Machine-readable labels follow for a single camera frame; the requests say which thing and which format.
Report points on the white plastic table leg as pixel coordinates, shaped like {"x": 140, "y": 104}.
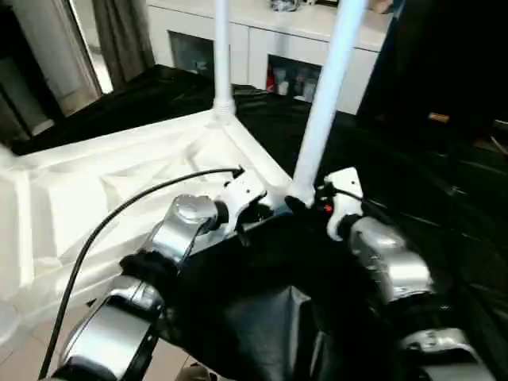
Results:
{"x": 223, "y": 55}
{"x": 329, "y": 95}

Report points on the white plastic table top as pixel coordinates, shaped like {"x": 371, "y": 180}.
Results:
{"x": 103, "y": 182}

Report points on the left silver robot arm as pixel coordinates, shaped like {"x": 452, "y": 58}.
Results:
{"x": 167, "y": 254}

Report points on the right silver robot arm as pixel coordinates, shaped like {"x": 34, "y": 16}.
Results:
{"x": 389, "y": 270}

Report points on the black plastic mat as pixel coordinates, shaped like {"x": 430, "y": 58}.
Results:
{"x": 444, "y": 198}

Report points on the white glass-door cabinet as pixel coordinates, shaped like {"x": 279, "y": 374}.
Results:
{"x": 278, "y": 28}

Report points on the silver metallic ornament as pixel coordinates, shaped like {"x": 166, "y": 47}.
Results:
{"x": 286, "y": 5}

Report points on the grey curtain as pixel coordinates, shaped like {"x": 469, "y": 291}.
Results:
{"x": 123, "y": 36}

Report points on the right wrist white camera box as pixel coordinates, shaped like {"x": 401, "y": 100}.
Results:
{"x": 345, "y": 190}

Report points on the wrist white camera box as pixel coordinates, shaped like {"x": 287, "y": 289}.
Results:
{"x": 345, "y": 190}
{"x": 242, "y": 190}

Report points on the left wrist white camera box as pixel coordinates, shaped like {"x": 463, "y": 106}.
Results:
{"x": 242, "y": 190}

